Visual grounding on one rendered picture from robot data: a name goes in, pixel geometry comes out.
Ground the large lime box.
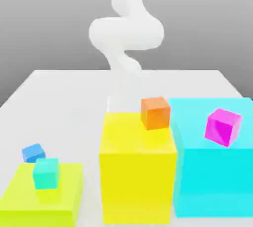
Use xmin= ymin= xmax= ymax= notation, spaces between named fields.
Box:
xmin=0 ymin=162 xmax=84 ymax=227

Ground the large cyan box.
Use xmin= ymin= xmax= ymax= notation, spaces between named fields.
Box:
xmin=168 ymin=97 xmax=253 ymax=218

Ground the large yellow box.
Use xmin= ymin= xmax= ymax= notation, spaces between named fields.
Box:
xmin=99 ymin=112 xmax=178 ymax=225

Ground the small magenta cube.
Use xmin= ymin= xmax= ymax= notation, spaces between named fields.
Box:
xmin=204 ymin=108 xmax=243 ymax=148

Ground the small blue cube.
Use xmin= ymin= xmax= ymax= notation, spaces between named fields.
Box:
xmin=21 ymin=143 xmax=46 ymax=163

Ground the small orange cube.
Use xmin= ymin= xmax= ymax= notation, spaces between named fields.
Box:
xmin=140 ymin=96 xmax=171 ymax=131

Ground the small turquoise cube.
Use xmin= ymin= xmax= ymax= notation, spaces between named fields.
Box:
xmin=32 ymin=158 xmax=60 ymax=190

